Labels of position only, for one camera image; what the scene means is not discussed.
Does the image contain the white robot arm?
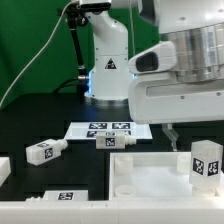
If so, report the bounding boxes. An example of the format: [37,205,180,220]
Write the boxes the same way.
[81,0,224,126]

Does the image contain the white front fence wall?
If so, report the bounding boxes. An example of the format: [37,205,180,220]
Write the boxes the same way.
[0,198,224,224]

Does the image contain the black cables at base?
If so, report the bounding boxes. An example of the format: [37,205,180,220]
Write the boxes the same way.
[52,77,88,95]

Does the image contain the black camera on mount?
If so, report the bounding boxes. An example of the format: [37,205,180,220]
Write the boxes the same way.
[79,0,111,12]

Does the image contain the white square tabletop tray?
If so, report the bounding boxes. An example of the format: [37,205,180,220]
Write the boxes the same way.
[109,152,224,200]

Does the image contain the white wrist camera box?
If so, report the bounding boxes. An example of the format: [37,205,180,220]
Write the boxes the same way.
[128,41,177,74]

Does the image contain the white cable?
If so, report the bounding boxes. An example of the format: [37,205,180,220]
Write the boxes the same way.
[0,0,81,109]

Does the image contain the white left fence block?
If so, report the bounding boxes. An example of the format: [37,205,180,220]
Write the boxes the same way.
[0,157,11,187]

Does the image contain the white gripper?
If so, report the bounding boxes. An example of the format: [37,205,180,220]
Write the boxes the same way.
[128,73,224,151]

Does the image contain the white marker base sheet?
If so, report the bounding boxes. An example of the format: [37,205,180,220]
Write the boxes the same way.
[64,122,152,140]

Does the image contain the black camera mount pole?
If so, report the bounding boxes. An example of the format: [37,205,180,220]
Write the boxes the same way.
[56,2,88,94]

